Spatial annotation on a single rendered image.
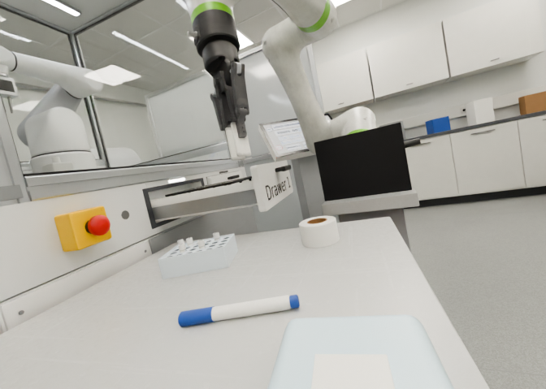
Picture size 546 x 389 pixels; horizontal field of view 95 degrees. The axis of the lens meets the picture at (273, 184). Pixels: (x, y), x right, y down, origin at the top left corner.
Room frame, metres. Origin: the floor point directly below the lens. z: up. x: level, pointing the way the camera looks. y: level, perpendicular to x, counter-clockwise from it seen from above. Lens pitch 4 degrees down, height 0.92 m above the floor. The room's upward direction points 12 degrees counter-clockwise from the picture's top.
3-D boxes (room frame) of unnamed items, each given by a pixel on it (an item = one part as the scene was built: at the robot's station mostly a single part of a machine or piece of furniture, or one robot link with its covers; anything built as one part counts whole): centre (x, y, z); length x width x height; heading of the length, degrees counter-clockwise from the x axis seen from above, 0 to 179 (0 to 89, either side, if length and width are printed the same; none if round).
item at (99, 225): (0.49, 0.35, 0.88); 0.04 x 0.03 x 0.04; 162
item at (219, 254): (0.48, 0.16, 0.78); 0.12 x 0.08 x 0.04; 86
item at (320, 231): (0.47, -0.07, 0.78); 0.07 x 0.07 x 0.04
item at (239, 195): (0.78, 0.19, 0.86); 0.40 x 0.26 x 0.06; 72
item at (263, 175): (0.71, -0.01, 0.87); 0.29 x 0.02 x 0.11; 162
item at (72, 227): (0.50, 0.38, 0.88); 0.07 x 0.05 x 0.07; 162
